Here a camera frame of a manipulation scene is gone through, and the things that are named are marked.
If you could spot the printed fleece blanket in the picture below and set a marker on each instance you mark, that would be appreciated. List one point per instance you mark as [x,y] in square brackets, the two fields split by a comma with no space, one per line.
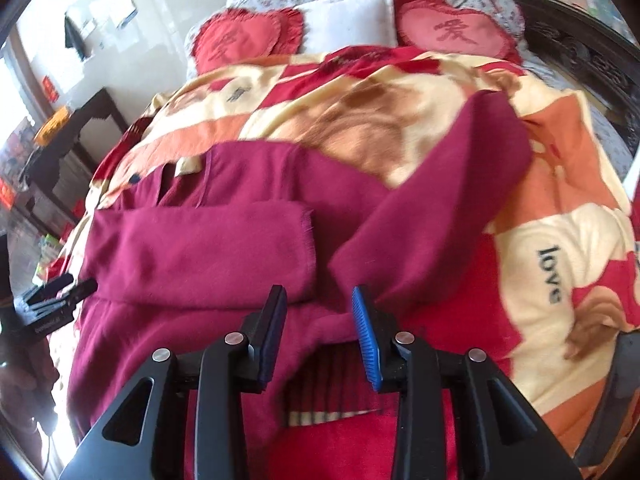
[550,220]

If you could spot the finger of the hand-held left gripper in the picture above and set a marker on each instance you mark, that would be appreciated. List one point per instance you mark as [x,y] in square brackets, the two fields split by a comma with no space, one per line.
[60,282]
[82,289]

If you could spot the dark carved wooden headboard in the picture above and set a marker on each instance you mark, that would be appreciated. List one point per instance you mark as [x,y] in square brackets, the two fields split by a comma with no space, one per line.
[575,50]

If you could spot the white pillow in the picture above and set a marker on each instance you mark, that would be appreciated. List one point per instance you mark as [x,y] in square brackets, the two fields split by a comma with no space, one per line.
[345,22]

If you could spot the red heart pillow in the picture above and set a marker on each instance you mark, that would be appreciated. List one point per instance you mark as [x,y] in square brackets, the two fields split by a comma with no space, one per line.
[235,40]
[450,30]

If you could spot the dark wooden table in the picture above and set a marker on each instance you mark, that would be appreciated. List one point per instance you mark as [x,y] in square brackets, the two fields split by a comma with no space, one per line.
[75,160]

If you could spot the maroon sweater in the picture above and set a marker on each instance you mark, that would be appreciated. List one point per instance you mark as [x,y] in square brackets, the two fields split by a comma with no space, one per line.
[225,240]

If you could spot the dark cloth on hook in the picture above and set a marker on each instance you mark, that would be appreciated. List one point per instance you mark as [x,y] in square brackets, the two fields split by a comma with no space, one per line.
[74,35]

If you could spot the dark grey plastic object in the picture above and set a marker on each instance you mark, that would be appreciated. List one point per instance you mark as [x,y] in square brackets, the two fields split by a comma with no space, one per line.
[615,410]

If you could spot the yellow box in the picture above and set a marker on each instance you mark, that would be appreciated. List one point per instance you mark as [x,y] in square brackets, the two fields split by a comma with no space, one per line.
[50,127]

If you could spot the person's left hand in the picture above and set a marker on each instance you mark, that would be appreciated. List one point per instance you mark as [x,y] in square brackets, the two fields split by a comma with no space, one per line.
[25,385]

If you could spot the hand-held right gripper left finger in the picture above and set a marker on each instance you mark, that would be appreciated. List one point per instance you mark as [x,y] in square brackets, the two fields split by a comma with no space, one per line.
[272,340]

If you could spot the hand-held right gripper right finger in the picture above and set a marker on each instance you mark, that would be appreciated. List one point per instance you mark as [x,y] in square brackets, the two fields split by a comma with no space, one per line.
[365,340]

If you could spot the floral cushion with red frill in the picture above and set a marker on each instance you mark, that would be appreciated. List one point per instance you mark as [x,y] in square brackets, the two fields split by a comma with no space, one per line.
[500,15]

